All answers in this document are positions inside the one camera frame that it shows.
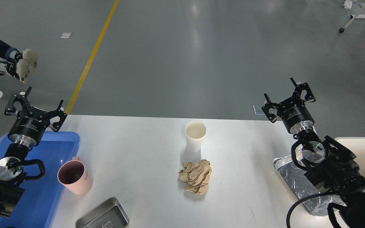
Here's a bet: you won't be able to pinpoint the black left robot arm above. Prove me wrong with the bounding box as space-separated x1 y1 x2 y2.
0 87 67 218

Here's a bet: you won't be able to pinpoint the crumpled brown paper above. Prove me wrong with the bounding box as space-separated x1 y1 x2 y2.
178 159 212 195

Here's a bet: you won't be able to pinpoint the aluminium foil tray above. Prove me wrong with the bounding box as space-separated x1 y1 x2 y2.
273 155 346 216

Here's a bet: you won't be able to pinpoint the white paper cup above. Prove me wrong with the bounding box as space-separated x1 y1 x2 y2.
184 121 207 151

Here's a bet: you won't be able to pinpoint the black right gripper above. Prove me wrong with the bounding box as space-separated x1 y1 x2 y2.
262 78 316 134

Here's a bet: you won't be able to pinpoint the black cable right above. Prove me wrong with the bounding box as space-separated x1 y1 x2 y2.
286 192 325 228

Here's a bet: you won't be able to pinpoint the pink ribbed mug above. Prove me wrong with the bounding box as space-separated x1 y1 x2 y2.
57 156 93 195

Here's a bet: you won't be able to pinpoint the blue plastic tray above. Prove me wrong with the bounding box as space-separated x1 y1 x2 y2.
0 131 80 228

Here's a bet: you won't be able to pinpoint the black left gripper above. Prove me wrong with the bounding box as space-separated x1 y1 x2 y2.
4 87 67 146

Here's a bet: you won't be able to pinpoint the seated person dark clothes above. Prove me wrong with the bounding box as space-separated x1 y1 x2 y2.
0 40 39 83

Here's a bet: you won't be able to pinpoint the clear floor plate left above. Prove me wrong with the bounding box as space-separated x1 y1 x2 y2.
253 105 265 116

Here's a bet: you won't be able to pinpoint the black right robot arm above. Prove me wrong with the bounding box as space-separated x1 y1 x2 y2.
262 78 365 228

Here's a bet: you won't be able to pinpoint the stainless steel rectangular tray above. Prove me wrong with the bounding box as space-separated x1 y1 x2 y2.
75 197 130 228

